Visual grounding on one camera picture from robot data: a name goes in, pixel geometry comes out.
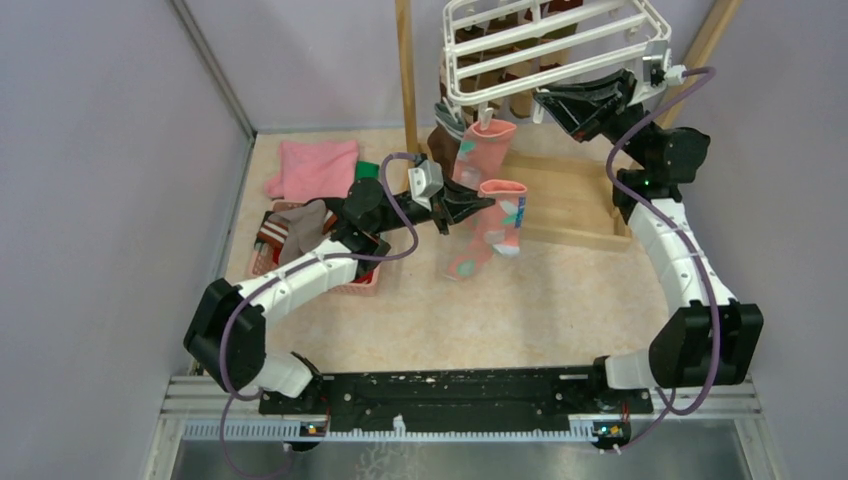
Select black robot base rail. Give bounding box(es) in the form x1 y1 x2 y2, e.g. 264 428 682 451
259 366 654 448

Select wooden hanger stand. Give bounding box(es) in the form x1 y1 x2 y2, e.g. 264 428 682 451
394 1 742 251

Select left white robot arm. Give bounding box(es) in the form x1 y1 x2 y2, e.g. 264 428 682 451
183 178 495 414

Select green cloth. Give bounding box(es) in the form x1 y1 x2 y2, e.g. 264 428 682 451
354 161 380 183

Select pink plastic basket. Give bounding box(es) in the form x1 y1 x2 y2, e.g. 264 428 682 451
246 199 379 296

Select pink patterned sock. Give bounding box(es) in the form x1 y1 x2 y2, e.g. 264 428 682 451
448 119 517 280
474 179 527 257

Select grey brown sock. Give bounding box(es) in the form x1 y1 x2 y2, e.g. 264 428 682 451
277 199 328 265

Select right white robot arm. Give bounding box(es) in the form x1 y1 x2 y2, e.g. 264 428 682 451
533 70 764 412

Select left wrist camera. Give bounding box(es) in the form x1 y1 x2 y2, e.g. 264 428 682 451
408 155 444 202

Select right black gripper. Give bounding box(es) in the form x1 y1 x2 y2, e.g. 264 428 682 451
533 69 658 171

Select white clip hanger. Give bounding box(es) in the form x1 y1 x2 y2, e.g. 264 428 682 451
440 1 684 122

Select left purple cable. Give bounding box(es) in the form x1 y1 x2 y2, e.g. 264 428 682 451
218 152 422 480

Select pink towel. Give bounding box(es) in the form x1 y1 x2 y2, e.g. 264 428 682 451
263 140 359 203

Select dark brown grey-cuffed sock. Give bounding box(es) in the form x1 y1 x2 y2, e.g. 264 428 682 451
427 102 467 178

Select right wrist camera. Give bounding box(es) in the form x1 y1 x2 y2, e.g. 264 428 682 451
630 40 686 105

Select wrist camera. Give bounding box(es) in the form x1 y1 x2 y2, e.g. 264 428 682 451
630 40 686 105
408 155 444 202

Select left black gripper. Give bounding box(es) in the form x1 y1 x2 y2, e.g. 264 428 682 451
372 170 494 235

